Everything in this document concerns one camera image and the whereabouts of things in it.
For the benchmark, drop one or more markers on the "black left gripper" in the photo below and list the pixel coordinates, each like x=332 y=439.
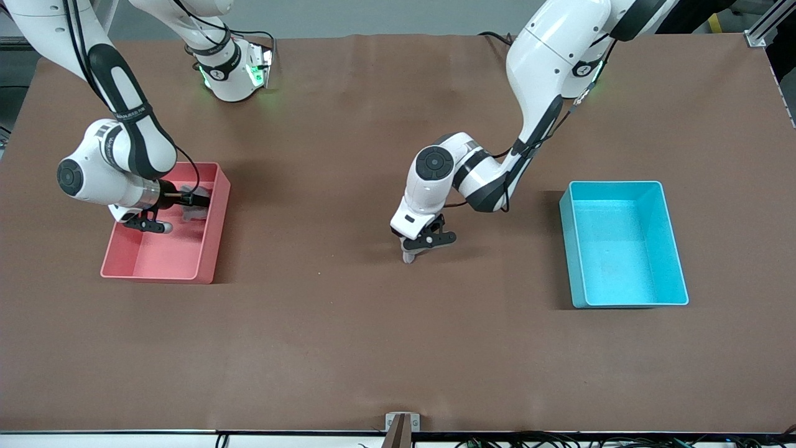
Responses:
x=397 y=232

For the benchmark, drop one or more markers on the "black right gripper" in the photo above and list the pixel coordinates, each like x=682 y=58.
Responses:
x=169 y=197

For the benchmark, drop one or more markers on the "grey plush toy white belly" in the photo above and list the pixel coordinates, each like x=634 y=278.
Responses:
x=409 y=258

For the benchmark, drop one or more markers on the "small grey plush toy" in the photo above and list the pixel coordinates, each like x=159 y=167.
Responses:
x=194 y=214

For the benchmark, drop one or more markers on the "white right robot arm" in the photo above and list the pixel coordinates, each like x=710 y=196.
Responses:
x=93 y=180

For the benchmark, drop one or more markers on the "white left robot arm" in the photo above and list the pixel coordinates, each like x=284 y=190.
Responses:
x=547 y=56

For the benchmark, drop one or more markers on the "pink plastic box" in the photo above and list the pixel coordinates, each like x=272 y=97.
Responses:
x=168 y=261

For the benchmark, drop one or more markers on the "blue plastic box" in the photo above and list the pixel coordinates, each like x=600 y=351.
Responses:
x=622 y=274

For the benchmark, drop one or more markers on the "brown table cover mat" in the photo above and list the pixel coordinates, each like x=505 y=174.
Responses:
x=398 y=348

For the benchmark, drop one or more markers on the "metal base connector bracket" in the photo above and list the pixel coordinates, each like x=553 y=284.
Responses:
x=264 y=65

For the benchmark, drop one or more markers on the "grey metal bracket plate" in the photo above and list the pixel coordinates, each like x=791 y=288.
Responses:
x=415 y=421

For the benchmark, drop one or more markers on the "brown camera post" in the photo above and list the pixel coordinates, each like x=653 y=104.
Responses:
x=398 y=432

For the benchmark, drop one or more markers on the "aluminium frame profile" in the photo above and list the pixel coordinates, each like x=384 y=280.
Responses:
x=762 y=31

